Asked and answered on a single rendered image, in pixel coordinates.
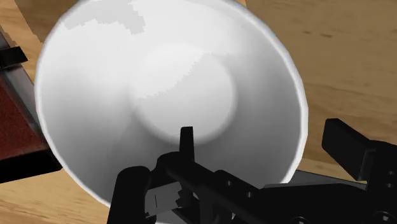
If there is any white bowl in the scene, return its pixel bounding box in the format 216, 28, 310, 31
34, 0, 310, 224

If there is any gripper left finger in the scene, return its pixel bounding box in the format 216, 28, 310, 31
106, 126, 262, 224

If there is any dark red flat block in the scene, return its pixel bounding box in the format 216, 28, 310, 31
0, 25, 63, 184

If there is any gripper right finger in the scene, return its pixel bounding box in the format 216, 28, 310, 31
321, 118, 397, 191

